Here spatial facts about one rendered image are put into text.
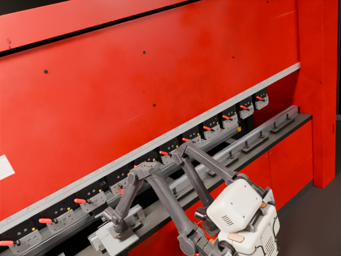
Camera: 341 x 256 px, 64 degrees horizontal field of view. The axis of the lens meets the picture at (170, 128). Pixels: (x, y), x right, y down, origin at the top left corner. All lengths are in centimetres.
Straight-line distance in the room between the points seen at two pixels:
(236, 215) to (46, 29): 120
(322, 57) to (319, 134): 77
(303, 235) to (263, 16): 196
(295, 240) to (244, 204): 170
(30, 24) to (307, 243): 266
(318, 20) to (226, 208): 194
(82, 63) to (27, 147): 51
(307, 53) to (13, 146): 242
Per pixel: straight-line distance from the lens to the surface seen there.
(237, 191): 127
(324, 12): 273
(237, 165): 232
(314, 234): 299
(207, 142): 252
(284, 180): 293
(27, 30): 148
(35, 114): 153
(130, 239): 176
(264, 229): 134
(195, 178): 163
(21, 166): 159
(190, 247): 126
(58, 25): 151
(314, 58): 283
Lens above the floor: 219
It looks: 24 degrees down
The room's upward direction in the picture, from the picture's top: 15 degrees counter-clockwise
